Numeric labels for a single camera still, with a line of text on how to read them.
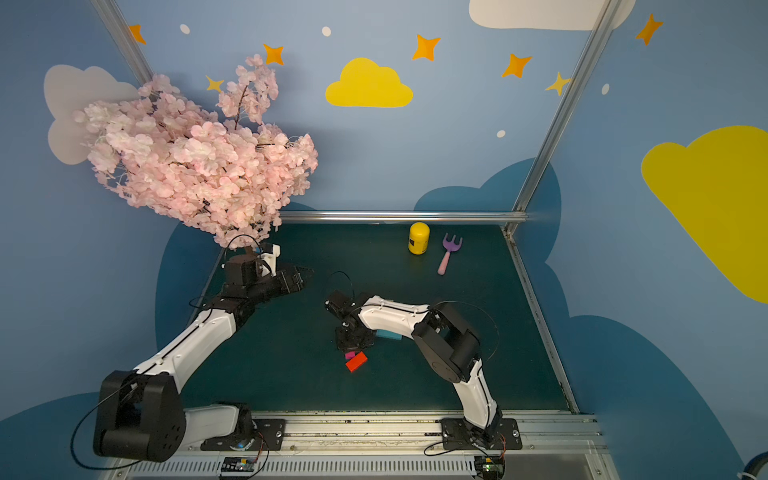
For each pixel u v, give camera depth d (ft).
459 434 2.45
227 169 2.09
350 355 2.83
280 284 2.46
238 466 2.35
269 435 2.41
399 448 2.43
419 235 3.53
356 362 2.83
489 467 2.40
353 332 2.56
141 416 1.33
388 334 2.92
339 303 2.40
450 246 3.77
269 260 2.53
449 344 1.66
